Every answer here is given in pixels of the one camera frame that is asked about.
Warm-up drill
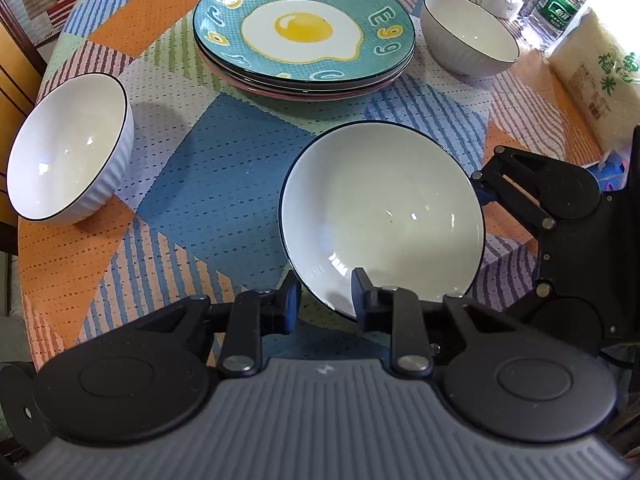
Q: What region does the green label water bottle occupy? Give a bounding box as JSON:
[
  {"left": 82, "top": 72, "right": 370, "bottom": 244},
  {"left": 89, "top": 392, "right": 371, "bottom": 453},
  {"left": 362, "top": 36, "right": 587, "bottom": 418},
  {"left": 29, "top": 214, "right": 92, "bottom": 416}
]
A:
[{"left": 517, "top": 0, "right": 593, "bottom": 53}]

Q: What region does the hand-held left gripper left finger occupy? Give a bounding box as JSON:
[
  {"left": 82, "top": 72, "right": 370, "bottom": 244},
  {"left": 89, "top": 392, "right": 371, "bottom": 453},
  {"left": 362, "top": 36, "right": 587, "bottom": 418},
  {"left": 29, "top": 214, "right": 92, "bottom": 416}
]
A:
[{"left": 135, "top": 271, "right": 302, "bottom": 380}]

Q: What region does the bag of rice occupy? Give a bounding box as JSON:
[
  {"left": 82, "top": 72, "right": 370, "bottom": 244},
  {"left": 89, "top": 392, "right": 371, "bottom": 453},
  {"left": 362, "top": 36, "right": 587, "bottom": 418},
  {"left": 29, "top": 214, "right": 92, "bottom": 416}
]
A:
[{"left": 547, "top": 7, "right": 640, "bottom": 157}]

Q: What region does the blue cloth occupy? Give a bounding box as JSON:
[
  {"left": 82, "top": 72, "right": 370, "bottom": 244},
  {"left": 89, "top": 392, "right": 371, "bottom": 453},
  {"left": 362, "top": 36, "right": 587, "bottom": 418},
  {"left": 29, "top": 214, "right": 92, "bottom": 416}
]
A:
[{"left": 592, "top": 155, "right": 632, "bottom": 195}]

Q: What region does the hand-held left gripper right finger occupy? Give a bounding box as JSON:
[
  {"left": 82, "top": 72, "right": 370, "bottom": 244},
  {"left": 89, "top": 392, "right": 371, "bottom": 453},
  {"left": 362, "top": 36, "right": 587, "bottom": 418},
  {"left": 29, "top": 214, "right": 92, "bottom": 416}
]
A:
[{"left": 351, "top": 267, "right": 526, "bottom": 377}]

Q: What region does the teal fried egg plate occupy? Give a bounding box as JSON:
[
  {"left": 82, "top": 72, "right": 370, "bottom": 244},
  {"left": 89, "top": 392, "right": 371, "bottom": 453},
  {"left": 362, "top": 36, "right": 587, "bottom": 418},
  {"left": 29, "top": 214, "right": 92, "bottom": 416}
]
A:
[{"left": 192, "top": 0, "right": 417, "bottom": 85}]

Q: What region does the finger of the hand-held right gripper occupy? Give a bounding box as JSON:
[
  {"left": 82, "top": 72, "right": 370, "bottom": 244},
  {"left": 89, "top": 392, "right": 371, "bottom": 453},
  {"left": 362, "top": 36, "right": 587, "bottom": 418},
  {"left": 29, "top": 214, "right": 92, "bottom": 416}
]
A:
[
  {"left": 470, "top": 145, "right": 557, "bottom": 235},
  {"left": 502, "top": 280, "right": 556, "bottom": 322}
]

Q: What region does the pink rabbit plate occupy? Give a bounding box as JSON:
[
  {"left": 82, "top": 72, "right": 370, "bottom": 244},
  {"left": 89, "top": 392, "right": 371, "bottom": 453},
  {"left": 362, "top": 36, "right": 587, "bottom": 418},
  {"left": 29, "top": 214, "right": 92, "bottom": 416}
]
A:
[{"left": 202, "top": 55, "right": 412, "bottom": 102}]

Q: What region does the white ribbed bowl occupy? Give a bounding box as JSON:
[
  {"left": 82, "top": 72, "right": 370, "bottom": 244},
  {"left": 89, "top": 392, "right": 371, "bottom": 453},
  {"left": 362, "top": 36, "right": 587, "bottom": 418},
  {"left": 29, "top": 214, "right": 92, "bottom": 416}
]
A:
[
  {"left": 278, "top": 121, "right": 487, "bottom": 321},
  {"left": 420, "top": 0, "right": 521, "bottom": 80},
  {"left": 6, "top": 73, "right": 136, "bottom": 226}
]

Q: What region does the white plate with yellow print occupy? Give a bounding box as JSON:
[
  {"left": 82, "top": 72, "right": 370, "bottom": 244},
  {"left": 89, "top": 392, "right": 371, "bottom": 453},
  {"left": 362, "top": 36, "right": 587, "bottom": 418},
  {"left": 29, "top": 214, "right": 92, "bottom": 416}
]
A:
[{"left": 199, "top": 50, "right": 415, "bottom": 93}]

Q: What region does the colourful patchwork tablecloth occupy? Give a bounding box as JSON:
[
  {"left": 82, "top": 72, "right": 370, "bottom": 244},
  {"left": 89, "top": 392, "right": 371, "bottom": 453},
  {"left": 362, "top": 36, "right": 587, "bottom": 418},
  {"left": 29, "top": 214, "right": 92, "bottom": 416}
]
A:
[{"left": 17, "top": 0, "right": 621, "bottom": 361}]

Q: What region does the wooden chair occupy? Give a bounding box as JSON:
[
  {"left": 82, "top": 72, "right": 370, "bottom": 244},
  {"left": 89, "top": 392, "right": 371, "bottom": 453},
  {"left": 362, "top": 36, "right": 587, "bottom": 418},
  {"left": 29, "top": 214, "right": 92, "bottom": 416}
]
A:
[{"left": 0, "top": 22, "right": 47, "bottom": 223}]

